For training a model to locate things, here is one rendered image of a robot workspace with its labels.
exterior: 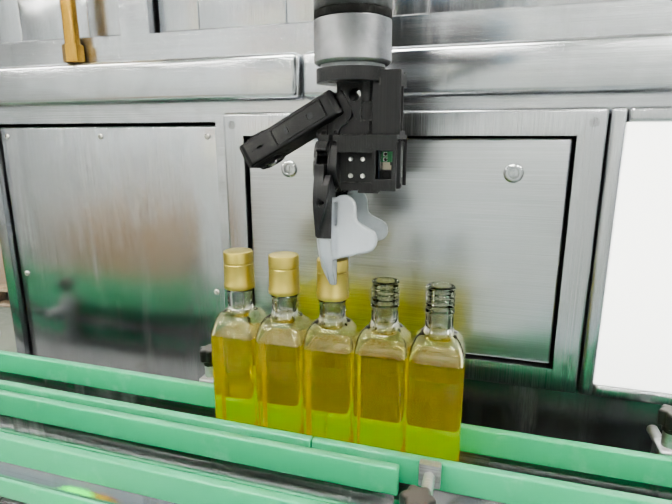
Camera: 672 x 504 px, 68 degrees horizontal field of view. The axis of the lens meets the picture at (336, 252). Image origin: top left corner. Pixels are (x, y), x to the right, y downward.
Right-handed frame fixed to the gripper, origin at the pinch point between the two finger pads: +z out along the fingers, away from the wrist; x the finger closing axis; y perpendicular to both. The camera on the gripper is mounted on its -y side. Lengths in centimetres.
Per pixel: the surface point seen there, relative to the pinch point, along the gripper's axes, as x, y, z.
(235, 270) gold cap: -1.0, -11.0, 1.0
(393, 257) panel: 12.9, 4.5, 1.7
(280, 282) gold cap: -1.4, -5.5, 1.8
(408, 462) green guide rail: -4.1, 9.3, 19.3
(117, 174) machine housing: 17.0, -40.2, -8.0
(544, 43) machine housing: 12.7, 20.7, -23.6
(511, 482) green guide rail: -4.3, 19.4, 19.4
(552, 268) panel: 12.4, 23.7, 1.7
